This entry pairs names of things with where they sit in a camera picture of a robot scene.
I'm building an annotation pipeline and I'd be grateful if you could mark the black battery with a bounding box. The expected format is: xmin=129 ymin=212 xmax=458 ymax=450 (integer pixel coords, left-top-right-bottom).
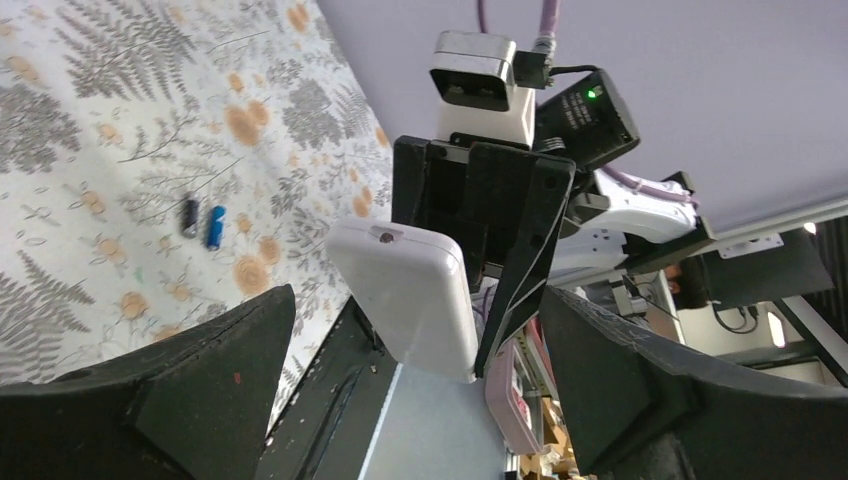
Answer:
xmin=180 ymin=193 xmax=200 ymax=239

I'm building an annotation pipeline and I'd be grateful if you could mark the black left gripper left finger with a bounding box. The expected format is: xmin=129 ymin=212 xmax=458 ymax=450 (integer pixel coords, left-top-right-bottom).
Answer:
xmin=1 ymin=285 xmax=296 ymax=479

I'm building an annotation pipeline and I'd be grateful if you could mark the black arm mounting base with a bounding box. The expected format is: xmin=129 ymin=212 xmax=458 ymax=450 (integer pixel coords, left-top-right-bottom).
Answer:
xmin=255 ymin=299 xmax=397 ymax=480

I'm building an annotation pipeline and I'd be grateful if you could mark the blue battery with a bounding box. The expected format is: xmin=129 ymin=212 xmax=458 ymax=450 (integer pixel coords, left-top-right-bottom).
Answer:
xmin=205 ymin=205 xmax=227 ymax=251

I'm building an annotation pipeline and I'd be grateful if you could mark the floral table mat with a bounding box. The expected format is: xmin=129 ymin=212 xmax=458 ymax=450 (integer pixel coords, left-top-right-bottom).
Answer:
xmin=1 ymin=0 xmax=391 ymax=417

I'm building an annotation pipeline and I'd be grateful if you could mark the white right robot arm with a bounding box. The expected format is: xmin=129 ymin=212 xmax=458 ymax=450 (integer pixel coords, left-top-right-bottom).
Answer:
xmin=392 ymin=65 xmax=714 ymax=377

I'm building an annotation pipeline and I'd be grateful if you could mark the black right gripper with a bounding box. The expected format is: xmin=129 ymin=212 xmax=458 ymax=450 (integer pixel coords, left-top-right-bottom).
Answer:
xmin=392 ymin=136 xmax=575 ymax=378

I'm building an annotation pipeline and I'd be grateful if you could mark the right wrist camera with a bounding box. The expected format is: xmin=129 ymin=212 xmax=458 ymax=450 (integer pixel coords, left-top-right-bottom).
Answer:
xmin=430 ymin=31 xmax=535 ymax=148

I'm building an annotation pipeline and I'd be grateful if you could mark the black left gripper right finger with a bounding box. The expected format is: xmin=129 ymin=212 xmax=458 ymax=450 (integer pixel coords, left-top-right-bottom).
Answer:
xmin=539 ymin=287 xmax=847 ymax=479

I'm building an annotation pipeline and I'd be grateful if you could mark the white remote control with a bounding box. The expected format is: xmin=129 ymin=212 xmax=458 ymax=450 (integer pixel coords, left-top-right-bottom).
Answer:
xmin=324 ymin=217 xmax=479 ymax=384

